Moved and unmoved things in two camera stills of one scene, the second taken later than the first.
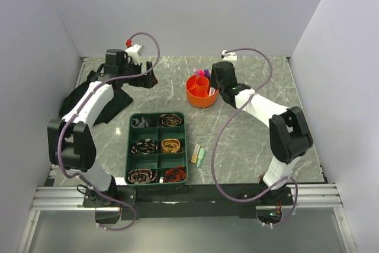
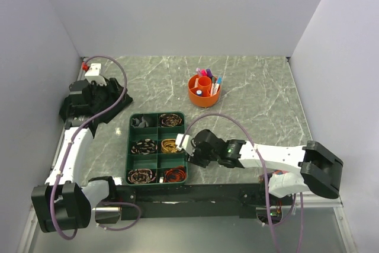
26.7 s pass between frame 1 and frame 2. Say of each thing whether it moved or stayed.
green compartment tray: stayed
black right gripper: moved
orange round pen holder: stayed
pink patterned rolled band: stayed
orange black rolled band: stayed
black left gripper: moved
